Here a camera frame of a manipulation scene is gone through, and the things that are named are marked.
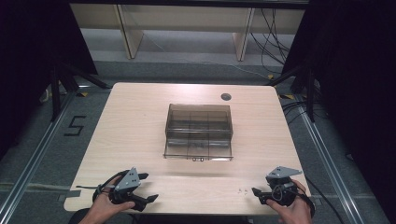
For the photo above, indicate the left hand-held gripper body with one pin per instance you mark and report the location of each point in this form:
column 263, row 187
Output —
column 127, row 182

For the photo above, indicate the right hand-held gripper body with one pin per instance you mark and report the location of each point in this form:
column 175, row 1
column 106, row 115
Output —
column 283, row 189

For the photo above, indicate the person's right hand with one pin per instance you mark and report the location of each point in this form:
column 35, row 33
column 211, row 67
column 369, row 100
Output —
column 295, row 213

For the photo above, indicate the person's left hand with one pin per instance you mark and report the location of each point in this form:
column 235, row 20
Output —
column 104, row 207

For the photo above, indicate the smoky clear divided drawer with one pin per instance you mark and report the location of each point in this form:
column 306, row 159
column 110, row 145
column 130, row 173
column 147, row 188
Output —
column 199, row 149

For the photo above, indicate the smoky clear drawer box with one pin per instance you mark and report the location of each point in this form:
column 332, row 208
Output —
column 199, row 118

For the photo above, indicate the yellow black striped tape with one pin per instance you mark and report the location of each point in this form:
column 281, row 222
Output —
column 287, row 96
column 271, row 76

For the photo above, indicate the grey round table grommet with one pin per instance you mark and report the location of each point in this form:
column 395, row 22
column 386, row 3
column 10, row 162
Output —
column 226, row 96

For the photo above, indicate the black metal stand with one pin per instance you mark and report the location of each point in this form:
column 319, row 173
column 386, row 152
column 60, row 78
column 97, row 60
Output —
column 56, row 93
column 310, row 93

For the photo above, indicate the dark curtain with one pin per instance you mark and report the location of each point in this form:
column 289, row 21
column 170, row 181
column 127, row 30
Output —
column 358, row 77
column 28, row 62

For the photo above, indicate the grey metal floor rail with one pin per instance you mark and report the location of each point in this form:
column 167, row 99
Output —
column 327, row 161
column 34, row 158

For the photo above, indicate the white metal shelf frame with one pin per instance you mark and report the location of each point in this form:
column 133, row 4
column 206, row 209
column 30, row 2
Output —
column 186, row 18

